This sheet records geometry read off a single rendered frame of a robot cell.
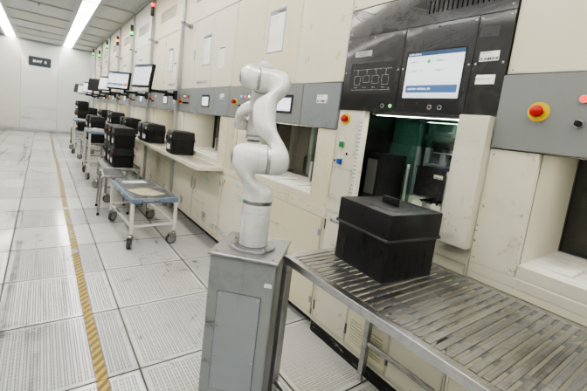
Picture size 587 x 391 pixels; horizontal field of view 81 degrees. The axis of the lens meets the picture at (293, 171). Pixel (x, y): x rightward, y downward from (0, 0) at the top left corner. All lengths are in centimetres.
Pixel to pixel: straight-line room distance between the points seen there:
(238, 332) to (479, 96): 133
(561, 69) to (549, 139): 24
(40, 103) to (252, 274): 1361
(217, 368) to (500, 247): 120
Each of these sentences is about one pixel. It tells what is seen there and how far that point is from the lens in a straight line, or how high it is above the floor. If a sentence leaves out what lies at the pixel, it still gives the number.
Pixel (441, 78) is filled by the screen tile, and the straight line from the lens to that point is 169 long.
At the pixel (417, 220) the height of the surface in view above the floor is 99.
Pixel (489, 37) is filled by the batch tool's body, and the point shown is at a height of 171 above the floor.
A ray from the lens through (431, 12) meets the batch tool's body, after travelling 182.
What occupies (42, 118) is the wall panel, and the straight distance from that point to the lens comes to 1467.
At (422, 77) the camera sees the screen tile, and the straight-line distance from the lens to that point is 174.
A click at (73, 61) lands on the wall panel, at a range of 1473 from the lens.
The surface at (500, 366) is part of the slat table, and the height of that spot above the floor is 76.
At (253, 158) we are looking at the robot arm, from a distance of 133.
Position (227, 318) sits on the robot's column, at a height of 50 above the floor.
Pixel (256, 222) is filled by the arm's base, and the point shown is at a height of 88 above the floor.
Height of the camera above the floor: 127
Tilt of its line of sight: 7 degrees down
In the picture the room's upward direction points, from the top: 7 degrees clockwise
